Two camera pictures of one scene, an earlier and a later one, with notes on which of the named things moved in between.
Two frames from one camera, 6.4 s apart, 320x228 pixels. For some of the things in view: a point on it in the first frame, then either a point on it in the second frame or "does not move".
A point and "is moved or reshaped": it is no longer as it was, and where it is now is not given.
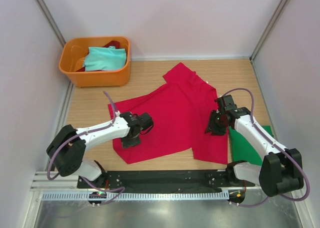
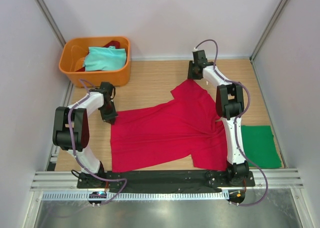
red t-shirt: (180, 109) is moved or reshaped
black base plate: (166, 181) does not move
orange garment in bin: (80, 63) does not move
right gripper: (215, 130) to (190, 76)
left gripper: (126, 143) to (110, 118)
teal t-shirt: (105, 59) does not move
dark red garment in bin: (113, 43) does not move
